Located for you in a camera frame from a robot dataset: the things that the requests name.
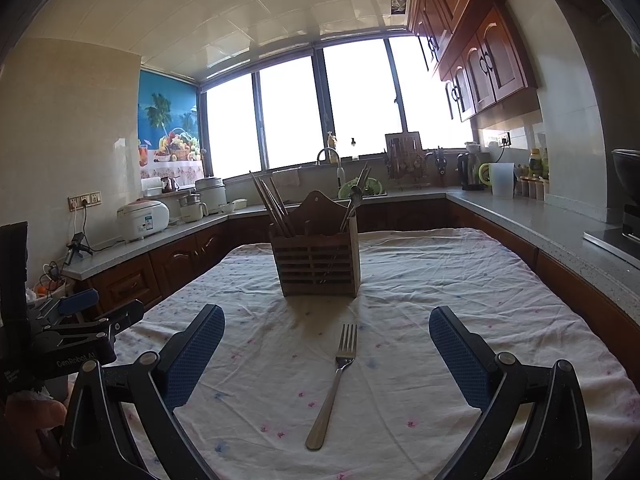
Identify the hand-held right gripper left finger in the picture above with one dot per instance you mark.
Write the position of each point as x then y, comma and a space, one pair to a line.
197, 355

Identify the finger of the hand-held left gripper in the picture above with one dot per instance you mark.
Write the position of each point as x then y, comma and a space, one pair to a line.
125, 312
80, 301

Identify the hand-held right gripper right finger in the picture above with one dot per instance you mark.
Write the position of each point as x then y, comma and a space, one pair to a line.
457, 355

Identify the stainless steel fork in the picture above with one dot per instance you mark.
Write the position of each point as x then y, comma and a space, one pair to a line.
345, 357

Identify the wooden utensil holder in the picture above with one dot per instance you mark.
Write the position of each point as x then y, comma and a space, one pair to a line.
315, 265

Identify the stainless steel spoon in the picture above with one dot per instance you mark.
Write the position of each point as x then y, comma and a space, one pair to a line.
355, 192

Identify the person's left hand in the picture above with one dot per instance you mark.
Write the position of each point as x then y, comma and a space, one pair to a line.
35, 430

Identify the phone on tripod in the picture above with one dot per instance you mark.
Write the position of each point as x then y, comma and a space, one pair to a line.
76, 246

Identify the white floral tablecloth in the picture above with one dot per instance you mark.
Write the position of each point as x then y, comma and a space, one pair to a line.
425, 280

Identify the white rice cooker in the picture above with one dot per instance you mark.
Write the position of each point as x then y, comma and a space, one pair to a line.
142, 220

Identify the small white electric cooker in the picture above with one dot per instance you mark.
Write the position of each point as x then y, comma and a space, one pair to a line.
192, 208

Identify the white storage box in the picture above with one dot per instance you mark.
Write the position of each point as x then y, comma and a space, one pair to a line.
151, 187

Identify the small dark teapot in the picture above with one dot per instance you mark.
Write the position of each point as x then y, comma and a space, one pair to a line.
171, 183

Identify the white electric pot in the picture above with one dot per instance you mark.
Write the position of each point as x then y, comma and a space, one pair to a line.
211, 195

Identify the small white bowl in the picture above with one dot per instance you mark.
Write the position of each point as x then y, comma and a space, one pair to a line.
227, 208

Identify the grey countertop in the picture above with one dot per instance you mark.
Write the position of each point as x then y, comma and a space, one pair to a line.
525, 220

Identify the white lidded container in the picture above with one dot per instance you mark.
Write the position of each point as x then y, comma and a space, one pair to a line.
240, 204

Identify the row of spice jars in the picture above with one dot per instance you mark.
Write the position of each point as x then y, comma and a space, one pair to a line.
531, 187

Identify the electric kettle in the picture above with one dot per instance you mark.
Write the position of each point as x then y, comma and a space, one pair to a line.
471, 172

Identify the green colander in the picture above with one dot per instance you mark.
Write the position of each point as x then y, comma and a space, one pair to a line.
376, 189

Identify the knife block with scissors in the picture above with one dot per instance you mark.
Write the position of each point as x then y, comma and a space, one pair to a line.
441, 170

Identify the gas stove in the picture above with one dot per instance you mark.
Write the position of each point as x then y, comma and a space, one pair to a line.
615, 245

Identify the white dish towel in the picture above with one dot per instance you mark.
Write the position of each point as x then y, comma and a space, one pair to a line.
286, 177

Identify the dish drying rack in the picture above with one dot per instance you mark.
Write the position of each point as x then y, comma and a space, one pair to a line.
404, 160

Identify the white ceramic bowl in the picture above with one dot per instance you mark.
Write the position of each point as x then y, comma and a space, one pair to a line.
473, 148

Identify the yellow oil bottle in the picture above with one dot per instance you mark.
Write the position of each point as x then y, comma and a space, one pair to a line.
545, 164
535, 162

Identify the kitchen faucet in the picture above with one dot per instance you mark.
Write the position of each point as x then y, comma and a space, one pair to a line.
340, 172

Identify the small dark-capped bottle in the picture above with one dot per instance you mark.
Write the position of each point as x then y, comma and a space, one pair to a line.
353, 150

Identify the yellow soap bottle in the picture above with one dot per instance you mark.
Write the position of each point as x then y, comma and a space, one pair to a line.
331, 147

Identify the black wok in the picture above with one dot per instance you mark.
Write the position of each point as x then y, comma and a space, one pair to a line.
627, 170

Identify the kitchen window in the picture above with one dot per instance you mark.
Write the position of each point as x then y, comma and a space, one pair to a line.
340, 110

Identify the wall power outlet strip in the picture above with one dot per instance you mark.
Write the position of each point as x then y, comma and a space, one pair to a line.
85, 201

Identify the tropical fruit wall poster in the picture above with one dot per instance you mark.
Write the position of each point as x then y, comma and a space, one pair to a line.
167, 120

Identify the wall socket with plug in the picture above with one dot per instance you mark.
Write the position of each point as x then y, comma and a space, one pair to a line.
504, 138

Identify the wooden wall cabinets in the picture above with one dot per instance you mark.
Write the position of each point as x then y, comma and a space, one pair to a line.
480, 60

